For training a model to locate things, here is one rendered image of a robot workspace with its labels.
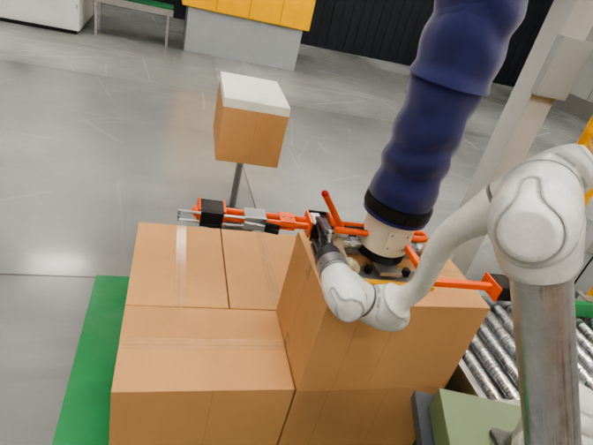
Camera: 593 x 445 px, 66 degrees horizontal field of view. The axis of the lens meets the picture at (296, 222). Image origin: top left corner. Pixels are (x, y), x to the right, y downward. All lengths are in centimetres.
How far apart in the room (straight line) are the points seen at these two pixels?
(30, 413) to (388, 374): 144
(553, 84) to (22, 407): 291
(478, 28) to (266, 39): 758
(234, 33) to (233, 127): 589
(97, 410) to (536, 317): 182
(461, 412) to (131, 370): 103
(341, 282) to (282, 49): 783
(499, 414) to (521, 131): 178
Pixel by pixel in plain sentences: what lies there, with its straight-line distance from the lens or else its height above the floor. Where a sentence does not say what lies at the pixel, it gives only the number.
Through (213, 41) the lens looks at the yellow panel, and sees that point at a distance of 868.
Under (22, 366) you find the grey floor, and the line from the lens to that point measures 246.
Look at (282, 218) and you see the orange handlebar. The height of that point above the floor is 110.
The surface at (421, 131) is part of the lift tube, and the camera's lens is 138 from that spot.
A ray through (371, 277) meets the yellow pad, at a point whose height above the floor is 97.
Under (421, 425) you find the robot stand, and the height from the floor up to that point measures 75.
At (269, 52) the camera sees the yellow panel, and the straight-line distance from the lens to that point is 883.
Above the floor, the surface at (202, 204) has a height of 111.
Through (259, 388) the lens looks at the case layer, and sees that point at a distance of 166.
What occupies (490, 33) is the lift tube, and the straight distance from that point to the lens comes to 134.
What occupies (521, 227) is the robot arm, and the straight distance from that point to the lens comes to 76.
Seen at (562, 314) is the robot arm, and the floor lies 140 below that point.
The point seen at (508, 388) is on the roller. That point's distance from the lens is 212.
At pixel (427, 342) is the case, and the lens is 170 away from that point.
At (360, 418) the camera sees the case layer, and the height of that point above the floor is 37.
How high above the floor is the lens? 180
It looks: 29 degrees down
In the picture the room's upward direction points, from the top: 15 degrees clockwise
